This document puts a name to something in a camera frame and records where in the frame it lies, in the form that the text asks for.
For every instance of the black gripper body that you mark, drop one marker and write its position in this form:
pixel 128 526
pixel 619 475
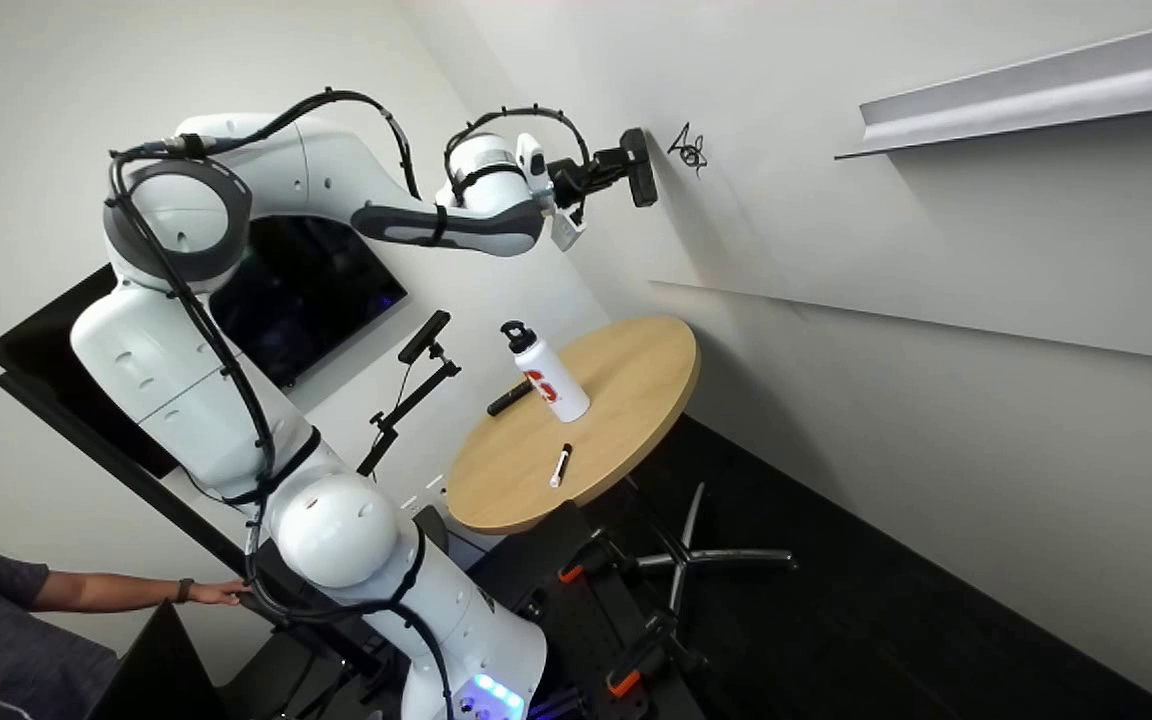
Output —
pixel 581 176

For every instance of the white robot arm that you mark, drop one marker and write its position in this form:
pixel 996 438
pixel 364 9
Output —
pixel 188 374

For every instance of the bare person forearm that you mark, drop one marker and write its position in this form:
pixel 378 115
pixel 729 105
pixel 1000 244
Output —
pixel 108 590

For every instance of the hand with black wristband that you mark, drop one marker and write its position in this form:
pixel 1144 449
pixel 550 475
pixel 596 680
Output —
pixel 223 595

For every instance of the white bottle with black cap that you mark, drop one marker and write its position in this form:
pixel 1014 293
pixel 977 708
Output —
pixel 554 381

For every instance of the black and white marker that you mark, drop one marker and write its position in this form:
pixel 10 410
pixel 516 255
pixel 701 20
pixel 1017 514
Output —
pixel 560 466

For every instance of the silver star table base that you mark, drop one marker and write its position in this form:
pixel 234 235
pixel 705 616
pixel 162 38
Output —
pixel 694 557

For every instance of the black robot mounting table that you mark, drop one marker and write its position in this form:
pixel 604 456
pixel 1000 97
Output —
pixel 521 564

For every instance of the silver whiteboard tray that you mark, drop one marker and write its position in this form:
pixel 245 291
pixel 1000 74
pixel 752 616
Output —
pixel 1042 100

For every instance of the black wristband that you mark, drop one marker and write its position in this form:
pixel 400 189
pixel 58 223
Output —
pixel 181 590

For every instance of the black angular panel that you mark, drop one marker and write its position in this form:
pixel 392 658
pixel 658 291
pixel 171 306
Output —
pixel 156 674

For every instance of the person in dark grey shirt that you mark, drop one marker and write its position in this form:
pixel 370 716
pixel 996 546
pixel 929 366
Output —
pixel 2 625

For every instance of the black stereo camera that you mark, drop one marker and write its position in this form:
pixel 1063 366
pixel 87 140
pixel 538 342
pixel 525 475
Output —
pixel 424 336

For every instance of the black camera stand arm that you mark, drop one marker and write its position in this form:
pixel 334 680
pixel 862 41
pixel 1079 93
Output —
pixel 404 407

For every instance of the large black wall screen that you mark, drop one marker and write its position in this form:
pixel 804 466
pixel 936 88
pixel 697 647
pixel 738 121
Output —
pixel 308 293

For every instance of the white wall whiteboard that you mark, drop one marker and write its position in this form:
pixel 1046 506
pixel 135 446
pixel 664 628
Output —
pixel 936 243

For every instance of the black long rail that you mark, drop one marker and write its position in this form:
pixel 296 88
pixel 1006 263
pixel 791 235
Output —
pixel 200 532

